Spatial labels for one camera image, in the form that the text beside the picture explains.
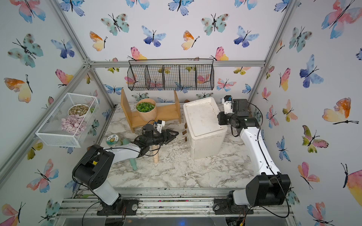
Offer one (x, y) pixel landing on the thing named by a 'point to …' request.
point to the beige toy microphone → (155, 157)
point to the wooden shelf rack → (164, 113)
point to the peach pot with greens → (146, 108)
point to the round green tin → (112, 140)
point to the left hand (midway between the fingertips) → (179, 134)
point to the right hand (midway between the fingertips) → (221, 113)
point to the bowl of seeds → (81, 109)
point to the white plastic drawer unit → (206, 136)
